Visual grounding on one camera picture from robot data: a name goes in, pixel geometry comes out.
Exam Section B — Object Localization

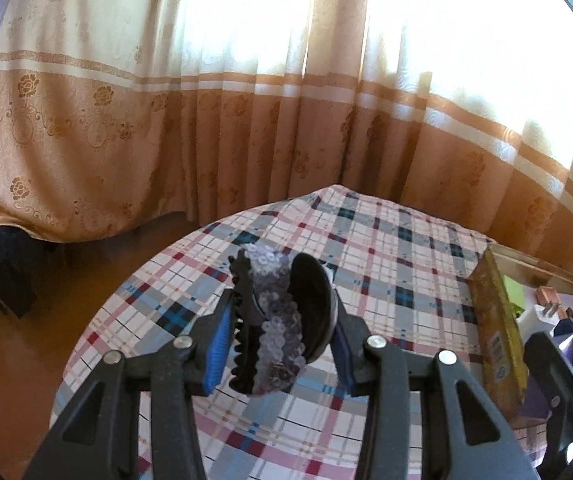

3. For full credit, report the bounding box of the green toy brick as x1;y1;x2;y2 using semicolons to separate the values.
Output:
504;276;527;311

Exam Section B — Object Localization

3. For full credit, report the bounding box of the plaid tablecloth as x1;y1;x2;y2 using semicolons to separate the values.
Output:
49;185;542;480

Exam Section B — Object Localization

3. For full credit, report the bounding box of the gold tin box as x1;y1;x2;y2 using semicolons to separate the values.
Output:
467;246;573;423

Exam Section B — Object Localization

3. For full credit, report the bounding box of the orange and cream curtain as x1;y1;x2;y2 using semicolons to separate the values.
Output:
0;0;573;281

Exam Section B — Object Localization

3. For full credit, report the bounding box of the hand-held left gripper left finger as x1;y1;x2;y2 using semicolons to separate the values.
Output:
21;287;237;480

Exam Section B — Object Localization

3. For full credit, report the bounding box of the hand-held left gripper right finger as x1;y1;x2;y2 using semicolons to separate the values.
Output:
329;285;540;480

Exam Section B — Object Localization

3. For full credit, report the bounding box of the sequined black hair claw clip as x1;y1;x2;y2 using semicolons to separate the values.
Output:
226;242;340;395

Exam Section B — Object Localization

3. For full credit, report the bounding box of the white power adapter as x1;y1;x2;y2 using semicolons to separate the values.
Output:
524;300;565;336

